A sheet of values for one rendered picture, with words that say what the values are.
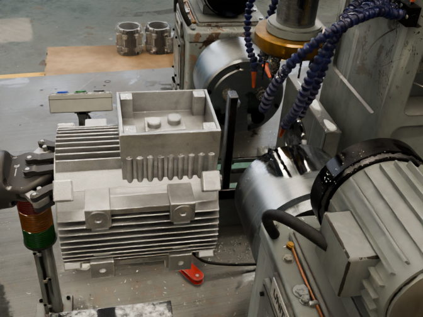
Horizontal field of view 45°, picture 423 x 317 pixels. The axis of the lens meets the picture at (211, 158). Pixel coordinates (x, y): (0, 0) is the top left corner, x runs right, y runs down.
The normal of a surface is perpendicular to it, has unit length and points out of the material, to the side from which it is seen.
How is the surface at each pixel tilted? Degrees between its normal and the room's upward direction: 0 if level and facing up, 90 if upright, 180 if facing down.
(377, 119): 90
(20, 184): 7
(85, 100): 65
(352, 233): 0
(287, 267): 0
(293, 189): 24
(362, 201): 49
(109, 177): 37
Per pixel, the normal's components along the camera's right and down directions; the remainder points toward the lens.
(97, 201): 0.07, -0.80
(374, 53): -0.98, 0.06
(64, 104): 0.19, 0.19
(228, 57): -0.29, -0.74
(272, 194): -0.62, -0.55
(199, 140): 0.19, 0.60
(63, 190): 0.18, -0.14
